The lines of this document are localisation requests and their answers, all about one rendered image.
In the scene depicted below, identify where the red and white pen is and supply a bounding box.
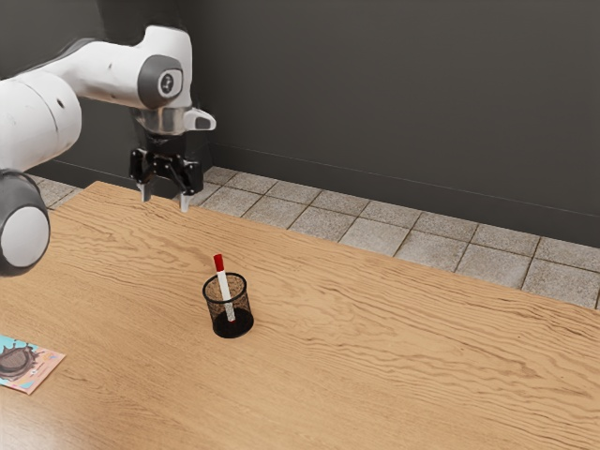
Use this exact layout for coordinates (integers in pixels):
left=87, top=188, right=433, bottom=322
left=213, top=253, right=237, bottom=324

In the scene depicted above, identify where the black mesh pen holder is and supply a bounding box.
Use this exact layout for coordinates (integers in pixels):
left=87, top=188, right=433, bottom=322
left=202, top=273, right=255, bottom=339

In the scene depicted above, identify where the printed flat carton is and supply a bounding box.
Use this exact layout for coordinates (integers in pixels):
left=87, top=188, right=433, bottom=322
left=0, top=334, right=68, bottom=396

